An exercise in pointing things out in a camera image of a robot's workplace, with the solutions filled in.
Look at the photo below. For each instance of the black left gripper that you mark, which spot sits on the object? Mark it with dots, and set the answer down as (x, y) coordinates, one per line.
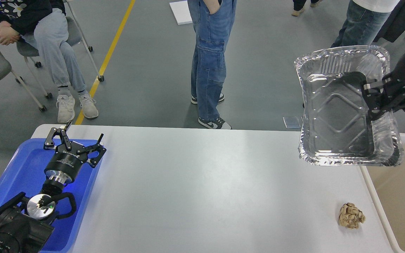
(69, 157)

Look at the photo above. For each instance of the aluminium foil tray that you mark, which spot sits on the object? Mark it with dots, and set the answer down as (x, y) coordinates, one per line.
(336, 127)

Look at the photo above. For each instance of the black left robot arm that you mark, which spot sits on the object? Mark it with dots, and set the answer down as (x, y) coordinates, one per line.
(44, 192)

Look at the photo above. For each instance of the blue plastic tray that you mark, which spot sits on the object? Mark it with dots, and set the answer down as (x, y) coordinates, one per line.
(25, 173)

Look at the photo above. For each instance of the left metal floor plate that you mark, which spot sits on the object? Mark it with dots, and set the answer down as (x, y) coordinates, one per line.
(293, 122)

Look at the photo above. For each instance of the grey chair on wheels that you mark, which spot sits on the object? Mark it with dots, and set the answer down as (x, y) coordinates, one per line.
(76, 36)

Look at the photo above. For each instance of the crumpled brown paper ball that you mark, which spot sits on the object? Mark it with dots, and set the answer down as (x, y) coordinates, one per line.
(350, 216)

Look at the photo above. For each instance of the person in black trousers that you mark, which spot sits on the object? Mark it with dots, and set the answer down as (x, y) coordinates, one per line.
(299, 6)

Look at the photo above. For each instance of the seated person light jeans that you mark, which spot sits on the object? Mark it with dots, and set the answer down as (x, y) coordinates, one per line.
(43, 24)

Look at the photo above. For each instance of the white board on floor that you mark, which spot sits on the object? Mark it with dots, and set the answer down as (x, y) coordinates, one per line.
(180, 10)

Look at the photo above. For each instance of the person in blue jeans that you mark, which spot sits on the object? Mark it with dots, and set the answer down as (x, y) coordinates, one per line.
(212, 22)

